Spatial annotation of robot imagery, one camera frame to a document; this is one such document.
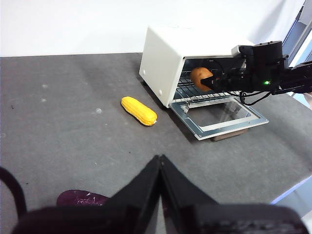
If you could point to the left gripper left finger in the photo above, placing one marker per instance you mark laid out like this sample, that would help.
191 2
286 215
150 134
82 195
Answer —
136 207

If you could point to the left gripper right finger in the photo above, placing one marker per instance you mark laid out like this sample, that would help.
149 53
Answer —
180 195

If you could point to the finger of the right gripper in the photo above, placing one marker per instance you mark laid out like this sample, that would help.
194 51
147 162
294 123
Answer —
210 84

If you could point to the cream toaster oven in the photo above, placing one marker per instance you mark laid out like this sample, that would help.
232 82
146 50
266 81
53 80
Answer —
161 61

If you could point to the purple vegetable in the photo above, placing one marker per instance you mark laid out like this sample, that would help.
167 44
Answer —
80 198

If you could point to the yellow corn cob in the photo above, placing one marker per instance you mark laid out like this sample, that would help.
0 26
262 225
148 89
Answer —
139 111

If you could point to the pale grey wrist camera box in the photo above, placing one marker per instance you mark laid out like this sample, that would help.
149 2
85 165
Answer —
236 50

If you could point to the pale metal frame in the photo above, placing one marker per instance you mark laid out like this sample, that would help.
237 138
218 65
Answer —
302 19

